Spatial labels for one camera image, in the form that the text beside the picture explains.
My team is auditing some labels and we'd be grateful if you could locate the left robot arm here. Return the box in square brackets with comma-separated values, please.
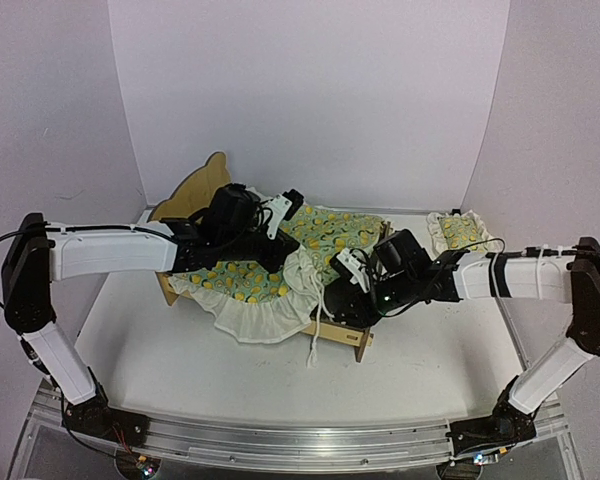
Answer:
[0, 183, 304, 405]

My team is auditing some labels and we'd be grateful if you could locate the wooden pet bed frame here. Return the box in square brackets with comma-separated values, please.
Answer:
[152, 152, 394, 364]

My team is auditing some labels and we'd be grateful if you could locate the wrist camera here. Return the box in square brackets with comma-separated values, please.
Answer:
[329, 248, 371, 293]
[263, 189, 304, 240]

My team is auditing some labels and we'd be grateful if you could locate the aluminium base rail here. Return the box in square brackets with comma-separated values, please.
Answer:
[23, 379, 582, 479]

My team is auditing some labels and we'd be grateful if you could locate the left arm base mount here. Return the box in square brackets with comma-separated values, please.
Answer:
[61, 381, 150, 448]

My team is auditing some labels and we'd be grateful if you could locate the small lemon print pillow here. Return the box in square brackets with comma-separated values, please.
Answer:
[426, 211, 495, 256]

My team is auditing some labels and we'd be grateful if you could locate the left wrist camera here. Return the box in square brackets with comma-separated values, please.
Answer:
[263, 189, 304, 240]

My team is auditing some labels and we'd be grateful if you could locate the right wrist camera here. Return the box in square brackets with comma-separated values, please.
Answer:
[329, 248, 371, 293]

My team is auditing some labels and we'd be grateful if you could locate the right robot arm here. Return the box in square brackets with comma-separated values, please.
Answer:
[324, 229, 600, 415]

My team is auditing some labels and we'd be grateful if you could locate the lemon print ruffled mattress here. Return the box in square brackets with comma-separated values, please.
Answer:
[162, 205, 389, 356]

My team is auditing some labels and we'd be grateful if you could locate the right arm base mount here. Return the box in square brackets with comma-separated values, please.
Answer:
[446, 378, 536, 458]

